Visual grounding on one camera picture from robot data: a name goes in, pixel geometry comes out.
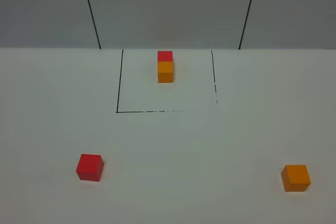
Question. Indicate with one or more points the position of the red template block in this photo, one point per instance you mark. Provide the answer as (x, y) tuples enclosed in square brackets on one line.
[(165, 56)]

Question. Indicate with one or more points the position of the orange template block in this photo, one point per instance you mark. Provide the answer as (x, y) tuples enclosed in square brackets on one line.
[(165, 71)]

